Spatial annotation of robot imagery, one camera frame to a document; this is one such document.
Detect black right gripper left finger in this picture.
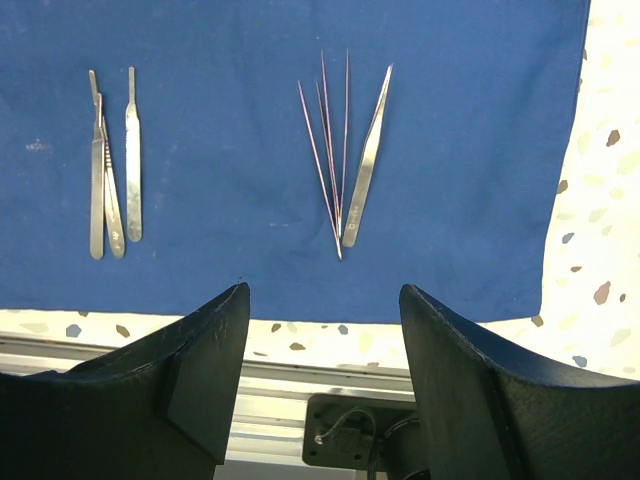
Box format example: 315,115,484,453
1,283,250,479

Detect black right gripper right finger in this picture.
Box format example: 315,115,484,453
399,284,639,479

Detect steel scalpel handle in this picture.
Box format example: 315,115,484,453
125,66,142,242
89,70,125,259
89,93,105,260

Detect blue surgical drape cloth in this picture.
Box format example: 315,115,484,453
1,1,590,323

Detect steel tweezers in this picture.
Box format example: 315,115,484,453
342,64,393,248

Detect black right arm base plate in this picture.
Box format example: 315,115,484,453
302,394,431,479

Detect aluminium front rail frame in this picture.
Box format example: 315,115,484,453
1,334,414,466

